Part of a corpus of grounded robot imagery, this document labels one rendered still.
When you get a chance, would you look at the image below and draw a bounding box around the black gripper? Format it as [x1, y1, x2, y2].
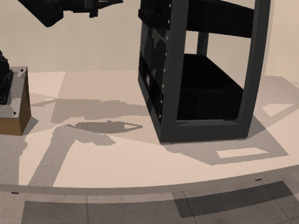
[89, 0, 123, 18]

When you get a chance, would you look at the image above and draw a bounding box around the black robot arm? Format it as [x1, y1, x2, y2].
[0, 0, 93, 105]

